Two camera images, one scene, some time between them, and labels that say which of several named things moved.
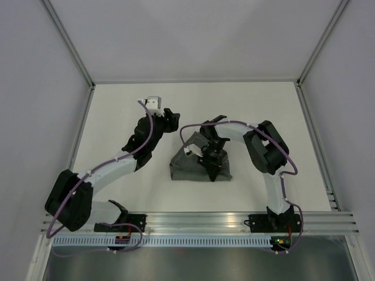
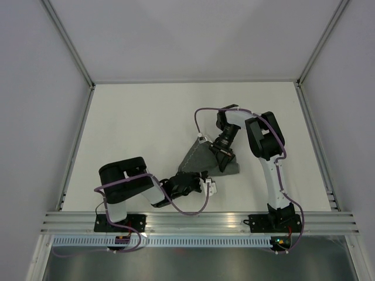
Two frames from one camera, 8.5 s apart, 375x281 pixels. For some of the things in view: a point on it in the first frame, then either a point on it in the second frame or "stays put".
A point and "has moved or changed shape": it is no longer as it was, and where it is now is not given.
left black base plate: x=140 y=219 stays put
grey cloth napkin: x=185 y=167 has moved or changed shape
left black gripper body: x=160 y=124 → x=195 y=184
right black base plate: x=274 y=223 stays put
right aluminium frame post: x=322 y=41 stays put
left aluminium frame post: x=57 y=20 stays put
